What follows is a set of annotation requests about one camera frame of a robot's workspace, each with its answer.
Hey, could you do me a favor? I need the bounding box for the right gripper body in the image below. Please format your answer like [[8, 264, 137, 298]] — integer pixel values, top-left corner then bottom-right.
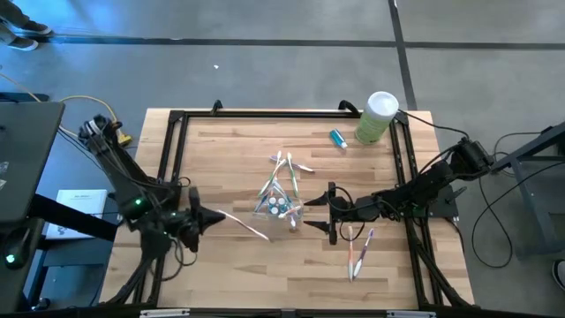
[[327, 181, 381, 246]]

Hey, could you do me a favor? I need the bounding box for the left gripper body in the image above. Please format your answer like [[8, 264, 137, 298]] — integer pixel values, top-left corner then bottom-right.
[[169, 186, 203, 254]]

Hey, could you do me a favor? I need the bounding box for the clear acrylic organizer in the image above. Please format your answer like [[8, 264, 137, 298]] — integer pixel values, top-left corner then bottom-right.
[[251, 184, 306, 231]]

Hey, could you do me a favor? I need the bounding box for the green disinfecting wipes canister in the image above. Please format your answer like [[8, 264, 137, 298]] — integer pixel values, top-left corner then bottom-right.
[[354, 90, 400, 146]]

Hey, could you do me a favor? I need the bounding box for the white aluminium extrusion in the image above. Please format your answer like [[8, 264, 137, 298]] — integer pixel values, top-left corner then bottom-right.
[[387, 309, 437, 318], [139, 308, 192, 318]]

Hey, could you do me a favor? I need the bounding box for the white booklet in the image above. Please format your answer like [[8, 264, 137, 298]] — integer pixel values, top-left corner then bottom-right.
[[45, 188, 109, 240]]

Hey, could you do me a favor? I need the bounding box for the black device with indicator light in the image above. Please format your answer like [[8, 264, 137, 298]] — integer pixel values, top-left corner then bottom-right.
[[0, 227, 33, 271]]

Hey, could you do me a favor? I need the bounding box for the black side desk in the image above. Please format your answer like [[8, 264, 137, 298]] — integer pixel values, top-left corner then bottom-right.
[[0, 101, 66, 224]]

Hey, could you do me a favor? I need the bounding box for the black aluminium rig frame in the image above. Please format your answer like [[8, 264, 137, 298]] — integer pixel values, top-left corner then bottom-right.
[[99, 99, 476, 310]]

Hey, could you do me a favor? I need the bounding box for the yellow cable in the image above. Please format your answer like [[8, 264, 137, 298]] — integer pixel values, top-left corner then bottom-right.
[[0, 70, 133, 148]]

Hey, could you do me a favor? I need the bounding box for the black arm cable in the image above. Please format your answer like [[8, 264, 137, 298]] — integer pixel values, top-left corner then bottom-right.
[[398, 109, 470, 141]]

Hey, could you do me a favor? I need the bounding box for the black looped floor cable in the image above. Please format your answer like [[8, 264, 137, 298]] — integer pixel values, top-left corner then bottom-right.
[[471, 130, 546, 269]]

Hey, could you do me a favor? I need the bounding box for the black desk frame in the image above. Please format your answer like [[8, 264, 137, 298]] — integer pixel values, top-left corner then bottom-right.
[[491, 119, 565, 261]]

